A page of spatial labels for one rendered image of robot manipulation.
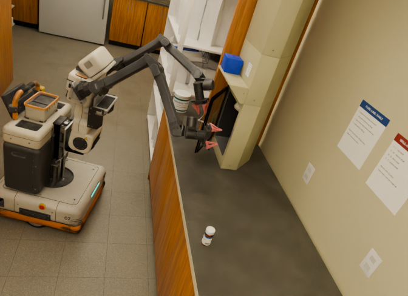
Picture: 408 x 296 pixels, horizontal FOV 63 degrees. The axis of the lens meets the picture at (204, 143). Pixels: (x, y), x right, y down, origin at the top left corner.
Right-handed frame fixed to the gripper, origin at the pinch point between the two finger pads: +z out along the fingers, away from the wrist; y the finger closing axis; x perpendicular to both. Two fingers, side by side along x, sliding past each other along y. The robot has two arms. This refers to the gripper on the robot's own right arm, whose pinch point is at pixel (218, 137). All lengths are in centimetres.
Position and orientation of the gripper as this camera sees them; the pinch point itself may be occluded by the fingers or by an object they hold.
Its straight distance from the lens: 193.9
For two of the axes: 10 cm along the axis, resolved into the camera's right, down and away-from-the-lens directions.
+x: -1.9, -5.4, 8.2
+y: 2.4, -8.4, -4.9
